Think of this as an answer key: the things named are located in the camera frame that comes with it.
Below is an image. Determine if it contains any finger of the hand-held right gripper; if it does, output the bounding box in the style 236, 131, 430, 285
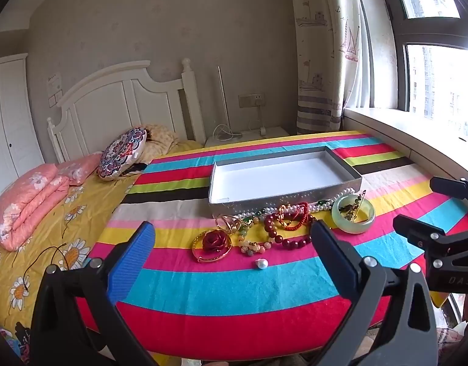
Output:
429, 175, 468, 218
393, 214, 468, 265

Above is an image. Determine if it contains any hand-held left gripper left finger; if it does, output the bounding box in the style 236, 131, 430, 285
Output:
30, 221, 158, 366

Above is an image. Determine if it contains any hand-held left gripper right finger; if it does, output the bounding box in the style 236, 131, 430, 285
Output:
311, 220, 438, 366

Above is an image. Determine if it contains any pale green jade bangle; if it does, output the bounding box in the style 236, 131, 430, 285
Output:
331, 194, 376, 235

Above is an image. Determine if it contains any dark red bead bracelet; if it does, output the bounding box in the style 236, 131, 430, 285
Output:
264, 213, 315, 251

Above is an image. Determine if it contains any red cord bracelet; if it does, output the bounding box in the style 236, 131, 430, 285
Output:
278, 202, 317, 233

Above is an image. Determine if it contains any white pearl necklace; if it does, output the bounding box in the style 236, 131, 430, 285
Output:
234, 187, 357, 222

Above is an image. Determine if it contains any multicolour stone bead bracelet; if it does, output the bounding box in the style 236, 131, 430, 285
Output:
236, 223, 275, 256

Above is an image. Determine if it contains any gold bangle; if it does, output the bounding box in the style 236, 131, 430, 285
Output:
191, 229, 234, 263

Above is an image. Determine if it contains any grey cardboard box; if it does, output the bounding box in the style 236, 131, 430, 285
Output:
208, 145, 362, 218

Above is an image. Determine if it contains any person's plaid clothing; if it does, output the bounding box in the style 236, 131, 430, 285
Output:
438, 322, 468, 353

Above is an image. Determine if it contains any white window sill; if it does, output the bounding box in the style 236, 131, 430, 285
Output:
343, 107, 468, 184

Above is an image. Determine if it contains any yellow daisy bedsheet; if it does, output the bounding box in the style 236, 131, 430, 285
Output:
0, 141, 204, 366

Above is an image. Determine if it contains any red rose brooch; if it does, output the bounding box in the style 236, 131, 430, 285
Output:
201, 231, 229, 254

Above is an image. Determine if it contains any striped colourful tablecloth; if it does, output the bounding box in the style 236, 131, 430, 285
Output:
76, 130, 468, 355

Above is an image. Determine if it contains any pink floral pillow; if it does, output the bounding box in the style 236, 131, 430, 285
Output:
56, 152, 103, 185

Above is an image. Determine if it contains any round patterned cushion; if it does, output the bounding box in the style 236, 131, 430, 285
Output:
97, 127, 149, 181

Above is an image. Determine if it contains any folded pink floral quilt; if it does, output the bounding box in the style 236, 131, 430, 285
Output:
0, 166, 70, 252

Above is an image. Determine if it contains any beige crumpled blanket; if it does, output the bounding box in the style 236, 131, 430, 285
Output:
142, 124, 189, 161

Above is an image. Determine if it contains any white nightstand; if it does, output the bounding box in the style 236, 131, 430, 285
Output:
204, 126, 292, 149

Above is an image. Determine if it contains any white plug adapter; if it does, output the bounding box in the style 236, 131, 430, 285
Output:
249, 105, 269, 136

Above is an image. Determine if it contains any dark framed window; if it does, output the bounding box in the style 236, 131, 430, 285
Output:
375, 0, 468, 142

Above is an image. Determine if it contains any white bed headboard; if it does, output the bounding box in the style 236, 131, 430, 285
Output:
47, 58, 206, 163

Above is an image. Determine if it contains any white wardrobe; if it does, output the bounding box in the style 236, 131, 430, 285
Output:
0, 53, 46, 206

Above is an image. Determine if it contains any thin metal lamp pole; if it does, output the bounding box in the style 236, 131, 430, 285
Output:
218, 66, 231, 138

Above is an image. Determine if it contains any sailboat print curtain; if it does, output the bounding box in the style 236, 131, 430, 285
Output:
287, 0, 372, 135

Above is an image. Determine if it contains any black cord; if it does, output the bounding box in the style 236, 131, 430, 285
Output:
23, 244, 72, 294

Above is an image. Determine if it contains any white cable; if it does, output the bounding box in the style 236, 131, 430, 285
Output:
212, 124, 244, 142

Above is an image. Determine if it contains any beige wall socket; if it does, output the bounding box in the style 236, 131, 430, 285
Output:
238, 92, 266, 108

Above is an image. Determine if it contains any white wall paper note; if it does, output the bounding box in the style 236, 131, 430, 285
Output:
46, 73, 63, 107

